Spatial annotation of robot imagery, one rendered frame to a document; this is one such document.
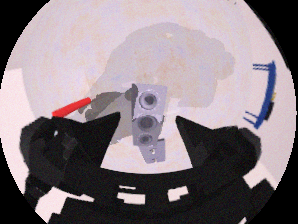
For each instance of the red peg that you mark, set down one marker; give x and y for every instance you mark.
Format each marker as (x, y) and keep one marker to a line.
(71, 108)

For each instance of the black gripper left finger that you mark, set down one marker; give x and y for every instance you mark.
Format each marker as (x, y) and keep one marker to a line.
(92, 136)

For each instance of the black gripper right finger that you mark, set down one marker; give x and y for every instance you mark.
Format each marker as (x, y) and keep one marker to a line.
(200, 141)

